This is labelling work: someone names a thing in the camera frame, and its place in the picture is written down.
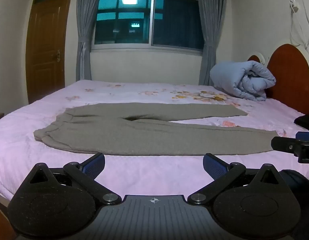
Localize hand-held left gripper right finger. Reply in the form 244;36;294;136
187;152;280;205

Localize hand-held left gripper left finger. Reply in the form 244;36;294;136
29;152;122;205

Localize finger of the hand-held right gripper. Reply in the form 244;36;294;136
295;131;309;142
271;136;309;164

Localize grey pants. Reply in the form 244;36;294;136
34;102;279;155

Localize black cloth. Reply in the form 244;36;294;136
294;114;309;132

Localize dark blue clothing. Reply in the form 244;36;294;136
280;169;309;240

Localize bed with pink floral sheet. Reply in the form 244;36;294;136
0;80;309;240

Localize reddish wooden headboard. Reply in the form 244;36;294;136
247;44;309;117

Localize light blue rolled duvet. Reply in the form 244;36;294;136
210;60;276;102

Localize wooden cabinet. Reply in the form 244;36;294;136
26;0;75;105

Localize grey curtain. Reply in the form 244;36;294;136
76;0;105;82
195;0;229;86

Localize sliding glass window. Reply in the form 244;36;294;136
91;0;204;54

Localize white cable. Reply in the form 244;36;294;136
290;0;309;51

